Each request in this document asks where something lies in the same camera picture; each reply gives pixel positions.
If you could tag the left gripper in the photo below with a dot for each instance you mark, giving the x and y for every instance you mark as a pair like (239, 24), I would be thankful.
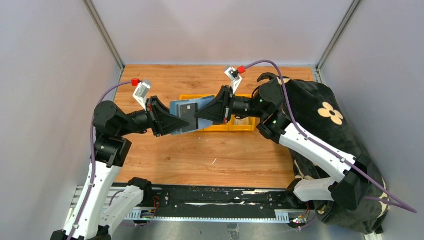
(163, 122)

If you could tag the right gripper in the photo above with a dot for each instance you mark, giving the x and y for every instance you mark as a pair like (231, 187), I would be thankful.
(219, 110)

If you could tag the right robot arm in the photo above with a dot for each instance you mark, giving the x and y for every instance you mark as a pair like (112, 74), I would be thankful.
(345, 184)

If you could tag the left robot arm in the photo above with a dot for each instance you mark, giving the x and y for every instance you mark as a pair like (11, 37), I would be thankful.
(109, 149)

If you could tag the black credit card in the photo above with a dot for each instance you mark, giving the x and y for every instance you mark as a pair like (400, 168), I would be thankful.
(187, 112)

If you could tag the gold cards stack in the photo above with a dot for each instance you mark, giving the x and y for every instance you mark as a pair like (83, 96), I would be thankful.
(242, 122)

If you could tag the middle yellow bin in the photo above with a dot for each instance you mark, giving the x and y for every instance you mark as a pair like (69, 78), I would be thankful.
(218, 128)

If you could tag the right yellow bin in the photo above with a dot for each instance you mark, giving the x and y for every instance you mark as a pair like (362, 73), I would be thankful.
(235, 128)

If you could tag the black floral plush blanket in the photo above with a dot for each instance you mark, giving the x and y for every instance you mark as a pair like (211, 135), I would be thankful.
(315, 108)

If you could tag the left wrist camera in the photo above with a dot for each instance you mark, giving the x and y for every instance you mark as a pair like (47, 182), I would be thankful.
(141, 91)

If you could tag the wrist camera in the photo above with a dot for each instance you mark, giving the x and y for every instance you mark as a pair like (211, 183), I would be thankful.
(141, 91)
(234, 76)

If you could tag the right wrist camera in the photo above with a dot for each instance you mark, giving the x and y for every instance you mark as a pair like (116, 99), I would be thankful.
(234, 76)

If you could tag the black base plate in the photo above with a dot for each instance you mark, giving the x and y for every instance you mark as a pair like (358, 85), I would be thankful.
(218, 203)

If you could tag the aluminium frame rail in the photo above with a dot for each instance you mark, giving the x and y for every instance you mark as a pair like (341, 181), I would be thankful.
(138, 218)

